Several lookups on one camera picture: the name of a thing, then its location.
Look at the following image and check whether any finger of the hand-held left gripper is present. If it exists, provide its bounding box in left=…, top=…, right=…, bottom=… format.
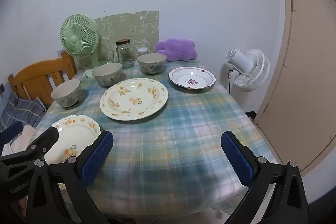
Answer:
left=0, top=121, right=24, bottom=147
left=0, top=126, right=60, bottom=170

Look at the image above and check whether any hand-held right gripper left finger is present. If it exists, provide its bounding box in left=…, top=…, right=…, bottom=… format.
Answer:
left=26, top=130, right=114, bottom=224

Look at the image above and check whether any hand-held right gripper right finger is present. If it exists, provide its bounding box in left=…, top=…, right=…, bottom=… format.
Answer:
left=221, top=131, right=308, bottom=224

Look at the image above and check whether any small scalloped yellow flower plate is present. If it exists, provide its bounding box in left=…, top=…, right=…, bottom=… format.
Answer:
left=43, top=114, right=101, bottom=165

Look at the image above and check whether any grey floral ceramic bowl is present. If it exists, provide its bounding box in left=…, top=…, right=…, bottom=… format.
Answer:
left=92, top=63, right=123, bottom=87
left=51, top=79, right=81, bottom=110
left=137, top=53, right=168, bottom=75

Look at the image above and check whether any large yellow flower plate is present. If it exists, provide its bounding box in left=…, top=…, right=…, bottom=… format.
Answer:
left=100, top=78, right=169, bottom=121

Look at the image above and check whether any white red flower plate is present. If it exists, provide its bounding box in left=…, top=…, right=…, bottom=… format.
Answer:
left=168, top=67, right=216, bottom=90

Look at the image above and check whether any white cloth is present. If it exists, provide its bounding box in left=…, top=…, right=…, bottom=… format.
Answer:
left=1, top=124, right=36, bottom=156

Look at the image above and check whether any blue striped bedding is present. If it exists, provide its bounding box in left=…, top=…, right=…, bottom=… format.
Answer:
left=0, top=93, right=47, bottom=132

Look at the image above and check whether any wooden headboard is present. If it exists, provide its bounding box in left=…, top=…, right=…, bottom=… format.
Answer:
left=7, top=50, right=78, bottom=109

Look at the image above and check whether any plaid tablecloth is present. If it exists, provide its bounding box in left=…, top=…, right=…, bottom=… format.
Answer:
left=28, top=59, right=279, bottom=216

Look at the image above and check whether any white fan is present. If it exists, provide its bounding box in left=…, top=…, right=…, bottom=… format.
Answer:
left=225, top=48, right=270, bottom=92

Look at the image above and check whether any glass jar with dark lid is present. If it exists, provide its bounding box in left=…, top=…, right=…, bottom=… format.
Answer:
left=116, top=39, right=135, bottom=69

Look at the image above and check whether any green desk fan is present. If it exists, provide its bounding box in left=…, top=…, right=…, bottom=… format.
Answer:
left=60, top=14, right=108, bottom=78

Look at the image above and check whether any beige door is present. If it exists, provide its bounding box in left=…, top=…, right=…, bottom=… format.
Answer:
left=256, top=0, right=336, bottom=178

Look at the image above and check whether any purple plush cushion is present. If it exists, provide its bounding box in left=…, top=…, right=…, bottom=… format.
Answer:
left=154, top=38, right=198, bottom=62

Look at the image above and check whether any green printed board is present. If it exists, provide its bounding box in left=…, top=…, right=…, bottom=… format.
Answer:
left=94, top=10, right=160, bottom=62

